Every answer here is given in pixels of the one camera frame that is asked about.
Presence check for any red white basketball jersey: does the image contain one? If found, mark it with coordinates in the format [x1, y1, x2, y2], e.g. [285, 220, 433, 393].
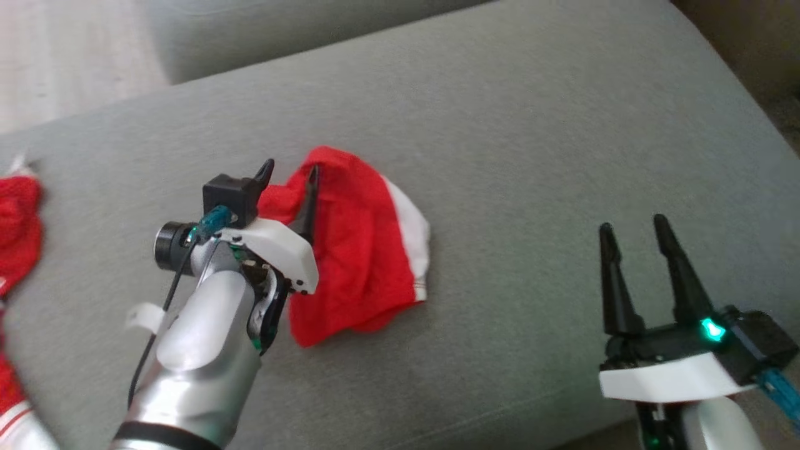
[0, 156, 61, 450]

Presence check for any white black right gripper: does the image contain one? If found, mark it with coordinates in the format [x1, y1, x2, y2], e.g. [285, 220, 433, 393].
[598, 213, 758, 403]

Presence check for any teal left camera connector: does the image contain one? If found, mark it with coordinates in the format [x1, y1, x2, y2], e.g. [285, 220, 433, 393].
[197, 205, 239, 243]

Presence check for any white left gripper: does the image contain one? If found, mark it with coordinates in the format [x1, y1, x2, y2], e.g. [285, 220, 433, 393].
[216, 159, 320, 355]

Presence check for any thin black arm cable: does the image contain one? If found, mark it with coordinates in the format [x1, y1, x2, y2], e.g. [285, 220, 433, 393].
[127, 234, 199, 410]

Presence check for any white cable label tag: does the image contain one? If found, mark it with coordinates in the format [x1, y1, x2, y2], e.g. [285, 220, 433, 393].
[124, 302, 164, 333]

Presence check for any red shorts white waistband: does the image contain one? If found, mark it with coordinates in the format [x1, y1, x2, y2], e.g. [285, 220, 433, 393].
[256, 146, 432, 348]

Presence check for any teal right camera connector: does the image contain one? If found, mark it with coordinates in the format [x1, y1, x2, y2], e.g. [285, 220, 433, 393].
[755, 367, 800, 427]

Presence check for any large grey sofa seat cushion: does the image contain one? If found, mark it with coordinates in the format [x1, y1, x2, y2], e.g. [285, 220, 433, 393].
[0, 0, 800, 450]

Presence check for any teal camera connector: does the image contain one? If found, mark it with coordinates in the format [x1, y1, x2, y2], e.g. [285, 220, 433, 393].
[197, 205, 239, 243]
[755, 367, 800, 427]

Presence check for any small grey sofa seat cushion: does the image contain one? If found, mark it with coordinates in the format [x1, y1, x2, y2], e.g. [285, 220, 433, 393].
[141, 0, 498, 86]

